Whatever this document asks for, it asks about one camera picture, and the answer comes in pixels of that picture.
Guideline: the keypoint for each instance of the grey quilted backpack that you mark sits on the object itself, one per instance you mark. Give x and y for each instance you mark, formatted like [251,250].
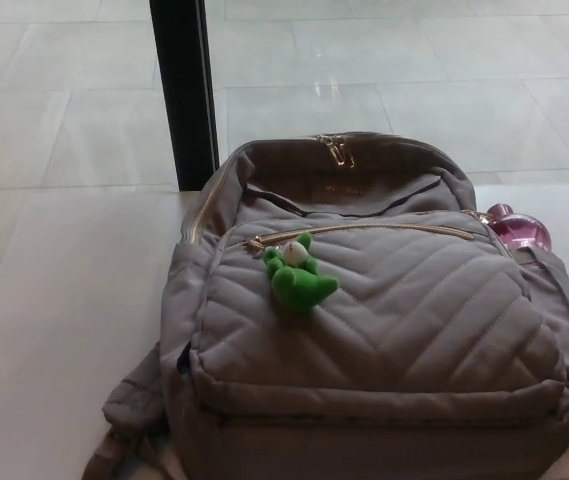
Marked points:
[374,320]

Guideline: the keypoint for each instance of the black vertical window frame post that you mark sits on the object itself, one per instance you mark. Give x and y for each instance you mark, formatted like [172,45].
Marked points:
[184,90]

